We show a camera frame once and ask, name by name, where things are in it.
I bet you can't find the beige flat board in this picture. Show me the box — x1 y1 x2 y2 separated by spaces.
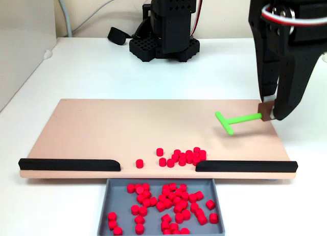
19 99 298 182

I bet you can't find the thick grey cable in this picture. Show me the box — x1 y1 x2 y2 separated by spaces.
54 0 74 38

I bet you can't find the black edge rail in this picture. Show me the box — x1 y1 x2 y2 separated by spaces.
195 160 298 173
18 158 121 172

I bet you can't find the black strap clamp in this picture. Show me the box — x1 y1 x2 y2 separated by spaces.
107 27 133 45

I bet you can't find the red white black servo wire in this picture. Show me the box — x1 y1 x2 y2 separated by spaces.
260 3 327 27
190 0 204 39

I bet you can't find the green T pusher brown block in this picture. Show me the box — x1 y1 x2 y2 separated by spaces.
215 102 273 136

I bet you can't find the grey shallow tray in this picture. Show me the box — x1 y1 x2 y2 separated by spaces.
97 178 226 235

